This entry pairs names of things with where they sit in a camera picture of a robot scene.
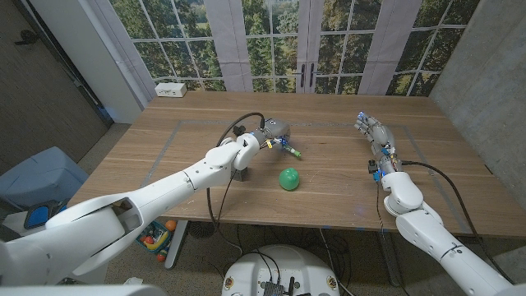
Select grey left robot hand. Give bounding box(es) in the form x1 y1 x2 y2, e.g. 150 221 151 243
252 118 292 151

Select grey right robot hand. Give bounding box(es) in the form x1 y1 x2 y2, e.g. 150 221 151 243
354 111 402 176

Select green white marker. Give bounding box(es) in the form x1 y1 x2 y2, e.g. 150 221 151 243
283 142 302 159

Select green ball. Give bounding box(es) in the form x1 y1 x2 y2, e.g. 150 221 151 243
278 167 301 192

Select printed window backdrop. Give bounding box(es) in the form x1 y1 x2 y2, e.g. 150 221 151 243
88 0 482 98

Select white power strip box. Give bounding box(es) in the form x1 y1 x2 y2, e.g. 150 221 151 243
155 81 188 99

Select grey table leg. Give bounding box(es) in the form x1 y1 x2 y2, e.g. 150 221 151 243
377 230 406 288

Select black round floor base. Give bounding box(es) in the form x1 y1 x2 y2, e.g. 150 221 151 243
187 220 221 240

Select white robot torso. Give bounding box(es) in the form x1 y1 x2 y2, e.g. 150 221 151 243
220 244 341 296

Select white table leg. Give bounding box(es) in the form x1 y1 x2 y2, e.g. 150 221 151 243
164 220 191 271

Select yellow toy banana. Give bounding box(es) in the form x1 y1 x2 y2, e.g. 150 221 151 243
143 231 169 251

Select teal toy basket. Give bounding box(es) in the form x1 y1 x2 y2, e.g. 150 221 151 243
133 219 172 255

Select blue grey bin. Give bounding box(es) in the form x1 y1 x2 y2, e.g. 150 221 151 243
0 146 90 206

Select dark wooden door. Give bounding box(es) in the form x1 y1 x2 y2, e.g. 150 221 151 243
0 0 114 176

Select blue black pad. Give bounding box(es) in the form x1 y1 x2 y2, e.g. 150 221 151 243
23 200 69 230

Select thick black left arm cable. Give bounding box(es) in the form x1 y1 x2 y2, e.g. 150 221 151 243
205 111 266 256

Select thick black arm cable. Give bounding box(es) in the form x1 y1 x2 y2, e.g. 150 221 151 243
205 111 266 256
400 160 514 284

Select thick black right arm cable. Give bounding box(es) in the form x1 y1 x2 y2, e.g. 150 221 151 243
400 160 514 284

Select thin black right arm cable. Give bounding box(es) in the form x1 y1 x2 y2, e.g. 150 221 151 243
375 180 412 296

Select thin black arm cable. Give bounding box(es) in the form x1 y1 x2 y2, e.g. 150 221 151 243
375 180 412 296
216 170 236 223

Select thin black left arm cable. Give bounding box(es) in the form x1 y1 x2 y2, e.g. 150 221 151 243
216 170 236 223

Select black door handle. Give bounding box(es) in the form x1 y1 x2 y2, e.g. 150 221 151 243
14 29 40 46

